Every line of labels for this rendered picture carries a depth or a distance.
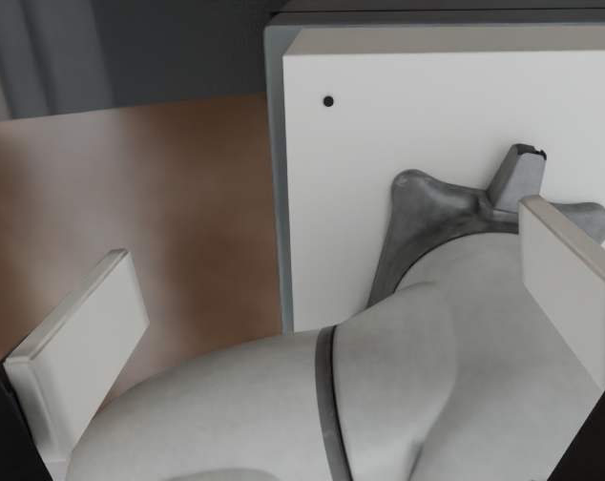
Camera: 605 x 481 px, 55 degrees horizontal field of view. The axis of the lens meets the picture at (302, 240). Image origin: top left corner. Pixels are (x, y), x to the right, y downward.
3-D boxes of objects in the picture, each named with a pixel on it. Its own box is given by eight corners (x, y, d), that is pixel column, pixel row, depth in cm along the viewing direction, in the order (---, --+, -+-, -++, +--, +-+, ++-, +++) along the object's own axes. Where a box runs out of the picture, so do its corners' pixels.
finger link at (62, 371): (68, 464, 14) (38, 467, 14) (151, 324, 21) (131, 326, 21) (29, 358, 13) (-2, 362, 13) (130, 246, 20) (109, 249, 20)
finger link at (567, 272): (618, 291, 12) (657, 287, 12) (516, 196, 18) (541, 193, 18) (615, 412, 13) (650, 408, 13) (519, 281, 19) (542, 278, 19)
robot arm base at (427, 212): (636, 161, 46) (670, 189, 41) (534, 374, 56) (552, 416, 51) (408, 118, 45) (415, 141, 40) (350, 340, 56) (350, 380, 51)
